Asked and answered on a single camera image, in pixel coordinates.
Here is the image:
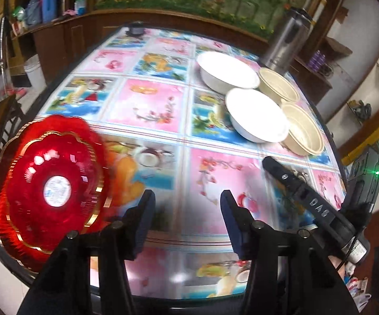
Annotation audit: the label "beige plastic bowl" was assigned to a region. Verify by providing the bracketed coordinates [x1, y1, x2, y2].
[258, 67, 300, 105]
[281, 102, 324, 156]

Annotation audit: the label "red glass plate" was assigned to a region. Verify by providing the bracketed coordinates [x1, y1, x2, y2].
[0, 114, 110, 272]

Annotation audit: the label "white foam bowl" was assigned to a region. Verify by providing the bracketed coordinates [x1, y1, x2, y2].
[196, 51, 260, 95]
[225, 87, 289, 144]

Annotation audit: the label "operator hand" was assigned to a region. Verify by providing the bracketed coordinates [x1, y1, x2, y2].
[329, 255, 346, 280]

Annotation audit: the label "purple bottles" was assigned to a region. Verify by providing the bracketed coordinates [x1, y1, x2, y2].
[308, 50, 326, 72]

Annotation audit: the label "colourful patterned tablecloth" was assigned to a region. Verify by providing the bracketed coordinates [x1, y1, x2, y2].
[38, 29, 346, 299]

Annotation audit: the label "stainless steel thermos jug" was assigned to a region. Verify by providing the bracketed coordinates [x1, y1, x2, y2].
[259, 7, 312, 75]

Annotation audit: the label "white plastic bucket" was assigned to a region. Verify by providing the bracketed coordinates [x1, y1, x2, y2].
[23, 54, 46, 91]

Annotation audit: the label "small dark jar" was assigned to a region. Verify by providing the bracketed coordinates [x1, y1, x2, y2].
[126, 21, 145, 37]

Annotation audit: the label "grey blue thermos flask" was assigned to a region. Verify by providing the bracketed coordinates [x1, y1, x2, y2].
[25, 0, 42, 26]

